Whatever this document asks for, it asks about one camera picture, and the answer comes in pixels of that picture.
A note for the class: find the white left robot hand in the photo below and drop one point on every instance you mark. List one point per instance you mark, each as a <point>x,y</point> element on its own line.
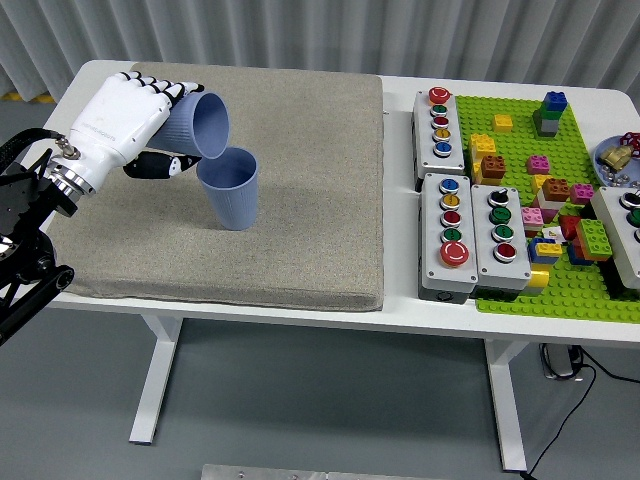
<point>117,120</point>

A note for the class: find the blue ribbed cup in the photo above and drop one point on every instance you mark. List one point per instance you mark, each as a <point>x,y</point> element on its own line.
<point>232,200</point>
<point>210,125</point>

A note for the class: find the grey-brown mat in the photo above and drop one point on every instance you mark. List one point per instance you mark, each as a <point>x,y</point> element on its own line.
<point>300,200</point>

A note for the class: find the white curtain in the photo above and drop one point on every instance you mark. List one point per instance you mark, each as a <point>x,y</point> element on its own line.
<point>320,30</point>

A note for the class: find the white table leg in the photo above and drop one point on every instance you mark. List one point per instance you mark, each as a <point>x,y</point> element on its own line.
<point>152,390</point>
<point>507,410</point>

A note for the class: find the grey five-button box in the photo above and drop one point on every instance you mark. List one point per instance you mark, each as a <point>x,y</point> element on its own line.
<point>431,240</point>
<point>452,155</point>

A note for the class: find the yellow brick stack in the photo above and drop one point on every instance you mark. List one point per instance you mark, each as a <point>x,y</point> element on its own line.
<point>482,145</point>

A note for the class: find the small yellow brick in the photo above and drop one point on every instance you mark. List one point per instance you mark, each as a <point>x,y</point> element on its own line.
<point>503,123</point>

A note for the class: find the grey button box with selector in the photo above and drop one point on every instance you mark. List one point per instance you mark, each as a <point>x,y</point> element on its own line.
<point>487,250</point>

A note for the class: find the green brick baseplate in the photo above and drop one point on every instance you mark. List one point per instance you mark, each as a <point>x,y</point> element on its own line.
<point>520,150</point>

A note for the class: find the pink brick on white brick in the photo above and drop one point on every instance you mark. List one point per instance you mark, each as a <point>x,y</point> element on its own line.
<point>531,219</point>

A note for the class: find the blue green grey brick tower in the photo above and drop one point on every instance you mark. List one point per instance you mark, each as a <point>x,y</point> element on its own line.
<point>549,117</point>

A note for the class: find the brown brick on white brick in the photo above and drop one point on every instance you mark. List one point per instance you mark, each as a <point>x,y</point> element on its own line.
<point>555,190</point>

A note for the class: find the blue and yellow brick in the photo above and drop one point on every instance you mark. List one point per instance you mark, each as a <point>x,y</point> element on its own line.
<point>544,251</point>

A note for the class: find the yellow round brick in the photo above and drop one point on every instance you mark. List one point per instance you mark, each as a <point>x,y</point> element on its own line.
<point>538,281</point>

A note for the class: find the red brick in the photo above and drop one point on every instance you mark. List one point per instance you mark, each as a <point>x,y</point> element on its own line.
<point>569,227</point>

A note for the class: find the blue plate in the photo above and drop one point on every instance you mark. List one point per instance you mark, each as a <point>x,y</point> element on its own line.
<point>602,150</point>

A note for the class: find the green topped brick stack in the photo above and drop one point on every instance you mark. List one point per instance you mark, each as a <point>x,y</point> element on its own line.
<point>595,237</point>

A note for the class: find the gold figure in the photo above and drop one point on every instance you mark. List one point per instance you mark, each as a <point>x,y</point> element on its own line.
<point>616,156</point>

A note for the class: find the grey power adapter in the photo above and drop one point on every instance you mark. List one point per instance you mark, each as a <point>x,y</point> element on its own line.
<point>557,362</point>

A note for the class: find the white button box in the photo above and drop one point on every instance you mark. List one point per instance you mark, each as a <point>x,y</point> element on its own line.
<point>617,225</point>

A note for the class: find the red lattice toy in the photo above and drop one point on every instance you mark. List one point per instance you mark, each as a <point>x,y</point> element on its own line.
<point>634,140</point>

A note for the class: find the black brick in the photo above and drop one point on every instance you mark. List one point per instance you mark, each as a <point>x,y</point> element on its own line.
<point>616,285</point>

